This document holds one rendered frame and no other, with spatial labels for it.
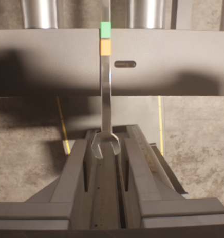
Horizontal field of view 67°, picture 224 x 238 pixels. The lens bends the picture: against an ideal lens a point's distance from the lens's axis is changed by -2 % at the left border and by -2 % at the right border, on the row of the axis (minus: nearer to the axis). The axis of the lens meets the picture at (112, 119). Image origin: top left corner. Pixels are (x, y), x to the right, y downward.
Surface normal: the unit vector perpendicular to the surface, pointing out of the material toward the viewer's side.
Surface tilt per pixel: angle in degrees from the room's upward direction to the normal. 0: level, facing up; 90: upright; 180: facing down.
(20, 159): 0
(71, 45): 0
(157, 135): 0
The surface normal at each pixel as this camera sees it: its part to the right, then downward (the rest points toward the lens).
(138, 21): -0.40, 0.25
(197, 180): 0.03, 0.28
